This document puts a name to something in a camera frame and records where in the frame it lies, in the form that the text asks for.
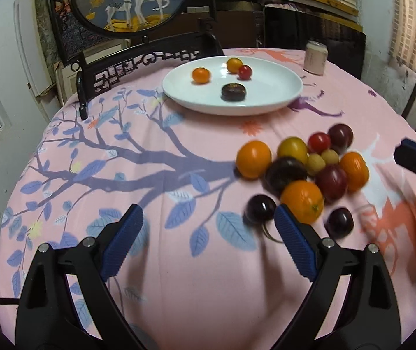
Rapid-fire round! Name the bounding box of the large orange front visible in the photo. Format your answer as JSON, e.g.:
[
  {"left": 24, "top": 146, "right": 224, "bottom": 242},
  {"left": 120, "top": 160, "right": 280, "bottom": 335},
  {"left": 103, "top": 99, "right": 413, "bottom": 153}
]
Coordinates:
[{"left": 280, "top": 180, "right": 324, "bottom": 224}]

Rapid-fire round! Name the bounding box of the beige beverage can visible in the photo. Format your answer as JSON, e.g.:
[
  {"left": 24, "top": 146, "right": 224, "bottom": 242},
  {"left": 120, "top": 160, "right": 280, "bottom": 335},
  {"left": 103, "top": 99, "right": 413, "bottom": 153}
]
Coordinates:
[{"left": 303, "top": 40, "right": 328, "bottom": 76}]

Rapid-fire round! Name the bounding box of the tan longan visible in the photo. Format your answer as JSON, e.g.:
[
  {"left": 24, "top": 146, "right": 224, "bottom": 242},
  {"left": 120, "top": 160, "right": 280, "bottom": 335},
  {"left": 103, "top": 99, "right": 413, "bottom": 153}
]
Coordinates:
[
  {"left": 306, "top": 153, "right": 327, "bottom": 177},
  {"left": 321, "top": 148, "right": 340, "bottom": 167}
]

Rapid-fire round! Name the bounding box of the white oval plate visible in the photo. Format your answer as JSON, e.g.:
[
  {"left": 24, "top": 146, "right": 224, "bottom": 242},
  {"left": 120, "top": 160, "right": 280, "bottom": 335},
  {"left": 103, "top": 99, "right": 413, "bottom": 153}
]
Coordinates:
[{"left": 162, "top": 56, "right": 303, "bottom": 116}]

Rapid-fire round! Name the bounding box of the small red cherry tomato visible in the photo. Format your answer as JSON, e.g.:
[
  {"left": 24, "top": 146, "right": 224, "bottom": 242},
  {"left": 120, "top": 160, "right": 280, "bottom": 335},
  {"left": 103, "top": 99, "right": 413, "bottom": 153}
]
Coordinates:
[{"left": 237, "top": 65, "right": 252, "bottom": 81}]

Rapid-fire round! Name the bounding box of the yellow passion fruit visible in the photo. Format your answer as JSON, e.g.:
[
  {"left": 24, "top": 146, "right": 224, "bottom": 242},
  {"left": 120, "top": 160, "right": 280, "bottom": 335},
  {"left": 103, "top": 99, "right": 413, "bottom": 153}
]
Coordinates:
[{"left": 277, "top": 137, "right": 308, "bottom": 165}]

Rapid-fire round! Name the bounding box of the small yellow-orange fruit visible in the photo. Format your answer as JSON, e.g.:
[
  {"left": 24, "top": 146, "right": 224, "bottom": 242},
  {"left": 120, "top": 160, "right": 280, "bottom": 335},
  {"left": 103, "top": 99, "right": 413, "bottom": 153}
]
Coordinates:
[{"left": 226, "top": 58, "right": 243, "bottom": 74}]

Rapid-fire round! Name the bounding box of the black board behind table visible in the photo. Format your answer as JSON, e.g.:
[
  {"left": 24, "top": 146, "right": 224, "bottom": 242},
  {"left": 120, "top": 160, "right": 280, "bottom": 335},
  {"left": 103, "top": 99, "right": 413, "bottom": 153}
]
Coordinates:
[{"left": 264, "top": 6, "right": 366, "bottom": 79}]

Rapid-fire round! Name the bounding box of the round deer painting screen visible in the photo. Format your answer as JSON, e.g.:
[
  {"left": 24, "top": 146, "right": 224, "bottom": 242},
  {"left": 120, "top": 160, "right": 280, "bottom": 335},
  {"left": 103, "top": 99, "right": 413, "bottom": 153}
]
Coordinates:
[{"left": 46, "top": 0, "right": 223, "bottom": 120}]

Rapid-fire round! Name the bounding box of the pink patterned tablecloth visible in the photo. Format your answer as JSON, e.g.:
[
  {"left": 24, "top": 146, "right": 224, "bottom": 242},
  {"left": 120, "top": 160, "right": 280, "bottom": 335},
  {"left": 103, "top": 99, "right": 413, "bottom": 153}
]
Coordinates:
[{"left": 0, "top": 49, "right": 416, "bottom": 349}]

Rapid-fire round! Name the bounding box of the dark mangosteen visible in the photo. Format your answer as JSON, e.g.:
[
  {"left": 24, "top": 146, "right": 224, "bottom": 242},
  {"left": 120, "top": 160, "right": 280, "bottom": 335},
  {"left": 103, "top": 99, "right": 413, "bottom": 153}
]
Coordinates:
[
  {"left": 264, "top": 156, "right": 308, "bottom": 197},
  {"left": 221, "top": 83, "right": 247, "bottom": 102}
]

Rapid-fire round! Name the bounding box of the small orange mandarin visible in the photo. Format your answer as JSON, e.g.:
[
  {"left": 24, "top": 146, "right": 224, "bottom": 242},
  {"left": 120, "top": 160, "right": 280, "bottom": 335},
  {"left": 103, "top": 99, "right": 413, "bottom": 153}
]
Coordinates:
[{"left": 191, "top": 67, "right": 211, "bottom": 85}]

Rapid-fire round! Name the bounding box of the orange tangerine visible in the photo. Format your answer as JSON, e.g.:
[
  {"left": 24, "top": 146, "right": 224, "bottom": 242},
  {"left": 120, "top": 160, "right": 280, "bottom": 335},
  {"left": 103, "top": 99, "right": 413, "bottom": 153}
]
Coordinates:
[{"left": 338, "top": 152, "right": 370, "bottom": 193}]

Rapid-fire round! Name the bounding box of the dark cherry plum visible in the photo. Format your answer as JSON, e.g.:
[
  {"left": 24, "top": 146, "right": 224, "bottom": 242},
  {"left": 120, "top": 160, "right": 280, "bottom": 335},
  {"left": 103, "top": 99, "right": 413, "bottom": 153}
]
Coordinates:
[
  {"left": 243, "top": 194, "right": 277, "bottom": 226},
  {"left": 325, "top": 207, "right": 354, "bottom": 239}
]

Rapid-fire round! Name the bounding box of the dark red plum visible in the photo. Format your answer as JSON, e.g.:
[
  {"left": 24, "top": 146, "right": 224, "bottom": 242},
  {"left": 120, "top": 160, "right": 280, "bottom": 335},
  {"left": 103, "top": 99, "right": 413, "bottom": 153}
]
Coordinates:
[
  {"left": 327, "top": 123, "right": 353, "bottom": 154},
  {"left": 315, "top": 165, "right": 348, "bottom": 204}
]

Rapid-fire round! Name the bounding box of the dark mangosteen on plate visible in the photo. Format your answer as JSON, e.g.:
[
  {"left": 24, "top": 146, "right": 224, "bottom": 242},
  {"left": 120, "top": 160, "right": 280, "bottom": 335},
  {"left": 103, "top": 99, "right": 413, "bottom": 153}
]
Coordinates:
[{"left": 221, "top": 83, "right": 247, "bottom": 102}]

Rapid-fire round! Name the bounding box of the large orange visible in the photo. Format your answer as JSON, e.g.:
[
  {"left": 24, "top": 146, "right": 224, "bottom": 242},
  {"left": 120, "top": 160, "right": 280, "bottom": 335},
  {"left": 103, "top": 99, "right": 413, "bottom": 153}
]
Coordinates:
[
  {"left": 236, "top": 141, "right": 272, "bottom": 179},
  {"left": 280, "top": 180, "right": 324, "bottom": 224}
]

